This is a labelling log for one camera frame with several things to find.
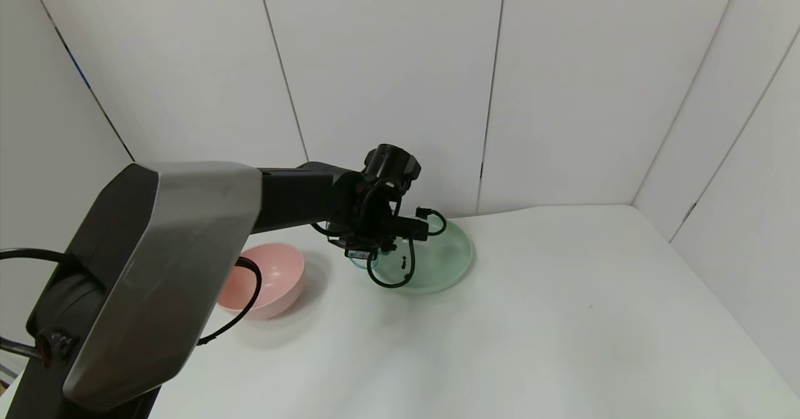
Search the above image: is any blue ribbed transparent cup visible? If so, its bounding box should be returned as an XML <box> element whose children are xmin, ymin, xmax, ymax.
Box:
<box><xmin>346</xmin><ymin>249</ymin><xmax>383</xmax><ymax>274</ymax></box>

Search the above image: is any pink bowl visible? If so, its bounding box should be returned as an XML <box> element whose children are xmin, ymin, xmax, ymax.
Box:
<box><xmin>216</xmin><ymin>243</ymin><xmax>306</xmax><ymax>320</ymax></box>

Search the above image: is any green round plate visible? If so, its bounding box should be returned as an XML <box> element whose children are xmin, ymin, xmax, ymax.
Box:
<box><xmin>369</xmin><ymin>215</ymin><xmax>474</xmax><ymax>295</ymax></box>

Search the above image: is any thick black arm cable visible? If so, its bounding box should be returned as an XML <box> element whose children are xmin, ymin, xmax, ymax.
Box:
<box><xmin>0</xmin><ymin>248</ymin><xmax>263</xmax><ymax>363</ymax></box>

